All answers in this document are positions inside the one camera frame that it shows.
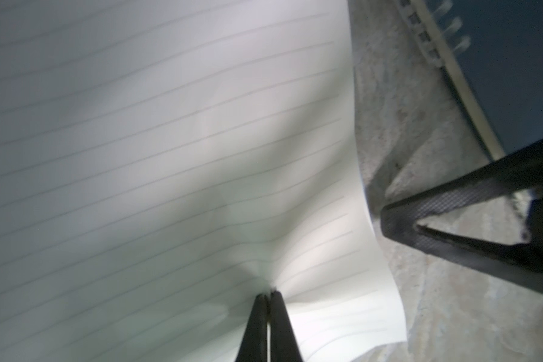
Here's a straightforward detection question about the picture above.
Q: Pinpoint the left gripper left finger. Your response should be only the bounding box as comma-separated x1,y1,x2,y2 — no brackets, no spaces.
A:
235,294,268,362

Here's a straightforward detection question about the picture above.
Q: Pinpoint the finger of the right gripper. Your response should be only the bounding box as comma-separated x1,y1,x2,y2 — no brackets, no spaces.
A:
380,140,543,294

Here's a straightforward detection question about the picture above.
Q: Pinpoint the light blue spiral notebook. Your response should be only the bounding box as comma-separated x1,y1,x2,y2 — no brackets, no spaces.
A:
0,1,407,361

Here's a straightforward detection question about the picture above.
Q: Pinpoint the dark blue spiral notebook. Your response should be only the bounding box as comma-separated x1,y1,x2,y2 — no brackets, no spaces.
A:
396,1,543,159

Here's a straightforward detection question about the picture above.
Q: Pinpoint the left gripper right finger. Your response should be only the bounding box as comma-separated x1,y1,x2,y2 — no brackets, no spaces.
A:
268,291,303,362

